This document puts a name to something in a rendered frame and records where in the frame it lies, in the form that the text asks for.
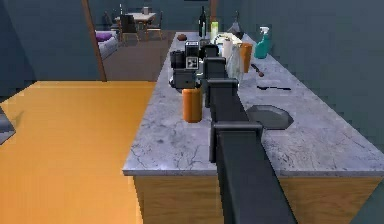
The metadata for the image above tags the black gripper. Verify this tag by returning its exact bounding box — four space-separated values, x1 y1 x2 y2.
169 49 203 90

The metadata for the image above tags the orange cylinder dispenser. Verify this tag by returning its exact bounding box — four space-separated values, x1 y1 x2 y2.
240 42 254 74
181 87 204 124

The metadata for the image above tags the clear glass jar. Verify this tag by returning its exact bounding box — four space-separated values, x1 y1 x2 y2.
226 44 244 82

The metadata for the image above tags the pale green bottle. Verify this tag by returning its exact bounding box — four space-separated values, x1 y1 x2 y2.
210 19 220 42

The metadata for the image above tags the dark wine bottle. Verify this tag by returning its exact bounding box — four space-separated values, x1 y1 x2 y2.
198 5 207 38

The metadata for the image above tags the dark dining chair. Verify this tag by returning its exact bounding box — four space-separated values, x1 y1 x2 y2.
118 13 140 43
146 11 165 41

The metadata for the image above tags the marble top wooden counter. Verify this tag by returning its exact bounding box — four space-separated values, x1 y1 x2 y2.
122 31 384 224

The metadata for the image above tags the pale dining table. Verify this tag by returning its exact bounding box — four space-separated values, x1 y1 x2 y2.
114 12 157 34

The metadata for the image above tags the white sofa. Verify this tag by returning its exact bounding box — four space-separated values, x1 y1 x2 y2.
94 29 120 61

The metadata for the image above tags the teal spray bottle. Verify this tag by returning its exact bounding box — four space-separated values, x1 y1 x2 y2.
254 26 273 60

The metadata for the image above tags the black flat utensil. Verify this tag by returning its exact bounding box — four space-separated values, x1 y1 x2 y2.
256 85 292 92

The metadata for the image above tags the purple pillow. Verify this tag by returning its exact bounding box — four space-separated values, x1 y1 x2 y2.
95 31 113 43

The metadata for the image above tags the grey slatted block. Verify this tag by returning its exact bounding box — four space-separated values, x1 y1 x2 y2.
0 106 17 145

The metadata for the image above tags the brown handled knife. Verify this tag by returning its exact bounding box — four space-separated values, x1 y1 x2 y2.
250 63 265 78

